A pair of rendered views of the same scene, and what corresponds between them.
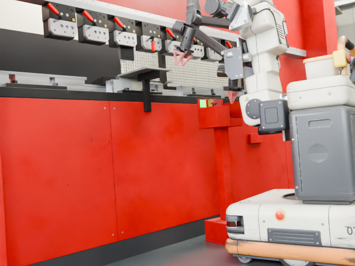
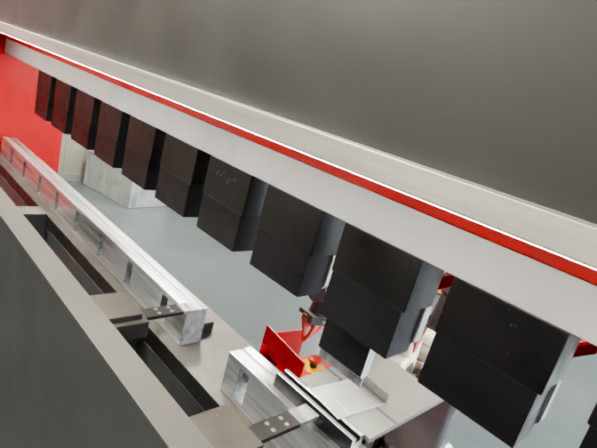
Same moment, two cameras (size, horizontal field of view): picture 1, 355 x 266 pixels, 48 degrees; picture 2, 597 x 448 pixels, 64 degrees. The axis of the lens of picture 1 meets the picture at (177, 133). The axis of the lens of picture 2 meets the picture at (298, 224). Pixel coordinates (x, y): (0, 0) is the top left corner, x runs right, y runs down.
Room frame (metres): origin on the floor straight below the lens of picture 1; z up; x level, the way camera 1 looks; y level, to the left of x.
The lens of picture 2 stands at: (2.53, 1.00, 1.52)
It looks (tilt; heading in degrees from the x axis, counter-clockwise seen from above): 15 degrees down; 267
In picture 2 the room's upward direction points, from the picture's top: 15 degrees clockwise
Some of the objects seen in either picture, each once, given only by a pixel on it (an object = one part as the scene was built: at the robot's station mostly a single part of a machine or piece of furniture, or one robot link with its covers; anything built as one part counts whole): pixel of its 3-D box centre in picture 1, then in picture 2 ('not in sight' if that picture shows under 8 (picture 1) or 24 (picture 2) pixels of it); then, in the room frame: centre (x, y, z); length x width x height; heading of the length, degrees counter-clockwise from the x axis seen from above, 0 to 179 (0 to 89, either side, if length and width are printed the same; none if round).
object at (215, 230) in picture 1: (232, 230); not in sight; (2.33, -0.27, 0.06); 0.25 x 0.20 x 0.12; 36
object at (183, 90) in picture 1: (252, 97); (71, 207); (3.24, -0.63, 0.92); 1.68 x 0.06 x 0.10; 134
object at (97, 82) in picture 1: (112, 79); (256, 430); (2.48, 0.38, 1.01); 0.26 x 0.12 x 0.05; 44
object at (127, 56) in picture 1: (126, 55); (346, 347); (2.36, 0.27, 1.13); 0.10 x 0.02 x 0.10; 134
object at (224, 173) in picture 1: (224, 173); not in sight; (2.35, -0.26, 0.39); 0.06 x 0.06 x 0.54; 36
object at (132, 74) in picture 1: (143, 73); (374, 389); (2.25, 0.17, 1.00); 0.26 x 0.18 x 0.01; 44
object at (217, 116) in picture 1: (219, 112); (298, 366); (2.35, -0.26, 0.75); 0.20 x 0.16 x 0.18; 126
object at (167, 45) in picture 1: (170, 41); (237, 203); (2.62, 0.00, 1.26); 0.15 x 0.09 x 0.17; 134
